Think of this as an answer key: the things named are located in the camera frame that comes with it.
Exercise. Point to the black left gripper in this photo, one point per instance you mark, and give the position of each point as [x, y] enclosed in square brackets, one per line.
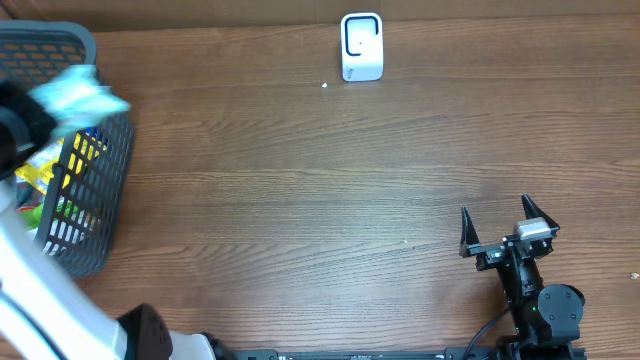
[15, 96]

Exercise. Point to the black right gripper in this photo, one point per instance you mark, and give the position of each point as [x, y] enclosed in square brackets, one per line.
[489, 253]

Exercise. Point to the teal tissue packet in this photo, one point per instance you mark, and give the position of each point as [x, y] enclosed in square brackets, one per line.
[76, 100]

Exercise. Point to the yellow snack packet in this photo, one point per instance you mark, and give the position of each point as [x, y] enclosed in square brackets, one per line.
[38, 170]

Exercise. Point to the green snack packet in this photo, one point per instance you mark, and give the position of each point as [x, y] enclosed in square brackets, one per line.
[32, 215]

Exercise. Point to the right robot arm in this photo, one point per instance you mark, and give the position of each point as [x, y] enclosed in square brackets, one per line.
[544, 315]

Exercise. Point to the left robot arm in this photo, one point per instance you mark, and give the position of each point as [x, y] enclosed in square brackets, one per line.
[43, 313]

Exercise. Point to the white barcode scanner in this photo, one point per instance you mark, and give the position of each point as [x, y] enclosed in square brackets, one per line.
[362, 47]

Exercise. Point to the grey plastic mesh basket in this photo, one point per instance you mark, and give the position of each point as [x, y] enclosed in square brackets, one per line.
[82, 196]

